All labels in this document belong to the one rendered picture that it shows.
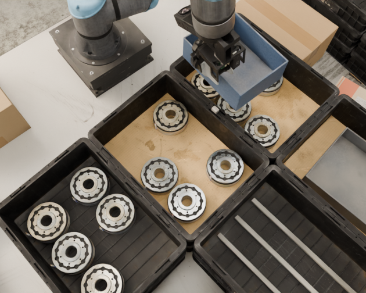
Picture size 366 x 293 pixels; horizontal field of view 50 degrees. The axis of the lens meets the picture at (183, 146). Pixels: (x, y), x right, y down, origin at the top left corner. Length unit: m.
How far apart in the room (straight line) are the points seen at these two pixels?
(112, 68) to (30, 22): 1.36
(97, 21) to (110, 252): 0.65
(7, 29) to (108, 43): 1.40
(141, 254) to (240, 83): 0.50
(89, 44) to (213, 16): 0.70
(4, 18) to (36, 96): 1.30
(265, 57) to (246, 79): 0.07
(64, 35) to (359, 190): 1.04
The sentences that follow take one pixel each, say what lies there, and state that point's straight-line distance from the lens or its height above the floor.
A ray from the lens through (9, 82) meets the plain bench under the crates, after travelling 1.51.
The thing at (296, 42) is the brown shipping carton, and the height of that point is 0.86.
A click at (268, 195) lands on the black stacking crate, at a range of 1.11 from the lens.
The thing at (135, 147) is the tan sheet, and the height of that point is 0.83.
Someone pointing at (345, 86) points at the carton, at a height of 0.77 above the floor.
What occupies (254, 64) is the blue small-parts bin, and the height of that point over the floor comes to 1.06.
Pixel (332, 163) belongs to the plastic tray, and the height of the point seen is 0.83.
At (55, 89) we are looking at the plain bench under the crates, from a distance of 1.44.
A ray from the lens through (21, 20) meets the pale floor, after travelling 2.65.
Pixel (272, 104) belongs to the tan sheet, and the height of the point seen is 0.83.
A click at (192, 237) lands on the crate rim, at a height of 0.93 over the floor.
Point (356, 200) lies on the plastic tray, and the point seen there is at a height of 0.83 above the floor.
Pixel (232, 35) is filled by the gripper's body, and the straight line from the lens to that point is 0.73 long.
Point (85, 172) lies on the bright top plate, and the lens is 1.10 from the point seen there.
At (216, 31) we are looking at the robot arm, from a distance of 0.69.
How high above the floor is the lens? 1.88
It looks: 67 degrees down
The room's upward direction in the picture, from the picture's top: straight up
